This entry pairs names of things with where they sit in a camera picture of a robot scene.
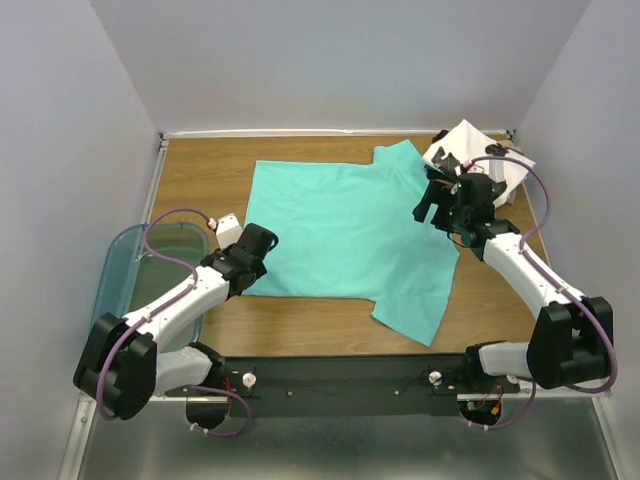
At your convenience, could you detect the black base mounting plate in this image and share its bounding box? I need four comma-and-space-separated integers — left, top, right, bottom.
185, 353, 520, 432

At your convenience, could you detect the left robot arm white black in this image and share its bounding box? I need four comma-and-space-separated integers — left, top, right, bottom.
73, 223, 279, 420

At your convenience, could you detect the clear blue plastic bin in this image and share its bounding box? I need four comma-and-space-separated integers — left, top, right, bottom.
91, 222, 209, 321

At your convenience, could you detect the white black folded t-shirt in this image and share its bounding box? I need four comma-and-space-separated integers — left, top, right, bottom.
423, 120, 535, 207

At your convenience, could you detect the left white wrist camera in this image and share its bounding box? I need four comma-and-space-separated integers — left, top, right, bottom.
215, 213, 243, 250

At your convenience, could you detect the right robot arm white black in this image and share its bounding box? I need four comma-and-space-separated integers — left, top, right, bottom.
413, 169, 617, 393

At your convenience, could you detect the teal t-shirt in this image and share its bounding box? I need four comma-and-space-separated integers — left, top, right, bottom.
246, 140, 459, 346

